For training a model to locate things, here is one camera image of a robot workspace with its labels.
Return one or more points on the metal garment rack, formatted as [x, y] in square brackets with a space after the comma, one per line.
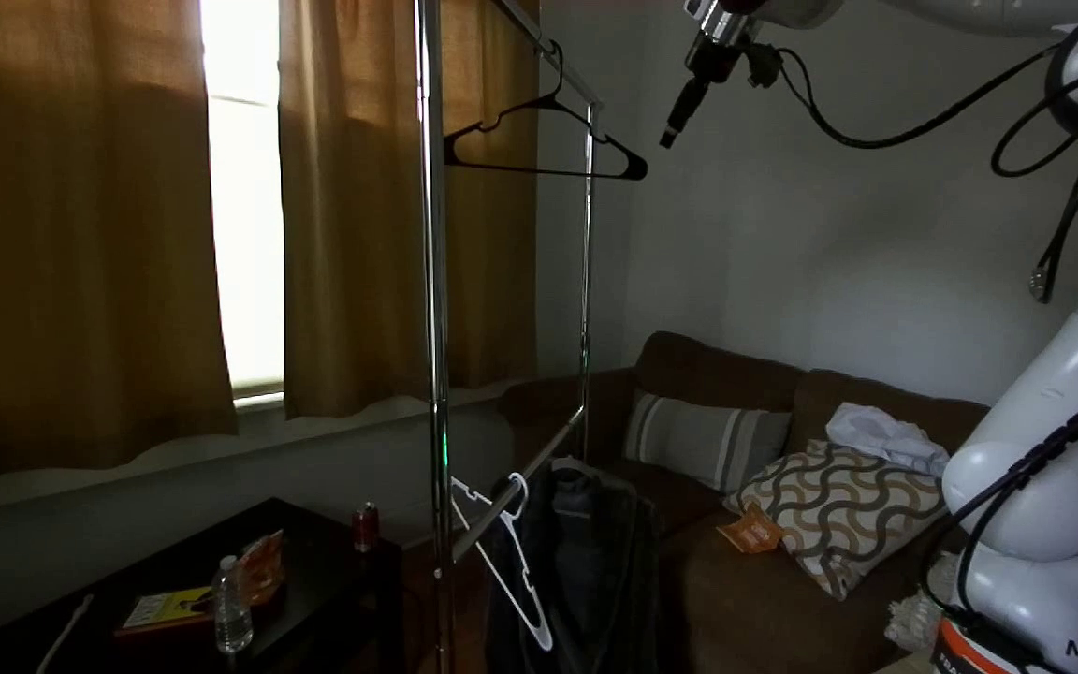
[437, 249]

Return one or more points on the wavy patterned pillow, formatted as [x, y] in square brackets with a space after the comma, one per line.
[831, 510]

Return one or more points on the black low table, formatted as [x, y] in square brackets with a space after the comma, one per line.
[316, 601]

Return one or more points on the white plastic coat hanger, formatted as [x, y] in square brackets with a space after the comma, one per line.
[547, 636]

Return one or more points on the white crumpled cloth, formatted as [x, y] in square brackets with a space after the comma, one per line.
[881, 434]

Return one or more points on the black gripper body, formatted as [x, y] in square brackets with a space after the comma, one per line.
[708, 76]

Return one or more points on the clear plastic bottle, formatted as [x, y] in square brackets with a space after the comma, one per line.
[234, 620]

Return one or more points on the flat paper packet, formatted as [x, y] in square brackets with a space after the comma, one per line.
[167, 611]

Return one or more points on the wide mustard curtain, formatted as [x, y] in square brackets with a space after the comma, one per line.
[66, 249]

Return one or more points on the grey striped pillow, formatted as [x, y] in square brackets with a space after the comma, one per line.
[701, 438]

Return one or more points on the small orange packet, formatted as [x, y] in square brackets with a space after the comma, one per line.
[751, 533]

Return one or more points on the red drink can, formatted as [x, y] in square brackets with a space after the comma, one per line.
[367, 528]

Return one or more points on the bright window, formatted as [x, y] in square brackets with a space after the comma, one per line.
[244, 187]

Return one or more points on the black hanging garment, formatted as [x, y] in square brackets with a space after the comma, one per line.
[600, 573]

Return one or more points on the orange snack bag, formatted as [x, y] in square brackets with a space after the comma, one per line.
[263, 566]

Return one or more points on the black plastic coat hanger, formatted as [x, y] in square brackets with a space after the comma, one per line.
[635, 166]

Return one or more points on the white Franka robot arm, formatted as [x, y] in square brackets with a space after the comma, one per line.
[1063, 498]

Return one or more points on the small white crumpled paper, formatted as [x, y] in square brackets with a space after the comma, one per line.
[911, 622]

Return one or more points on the narrow mustard curtain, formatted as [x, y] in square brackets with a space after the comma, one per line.
[352, 249]

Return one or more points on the brown fabric sofa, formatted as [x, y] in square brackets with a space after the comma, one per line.
[713, 375]

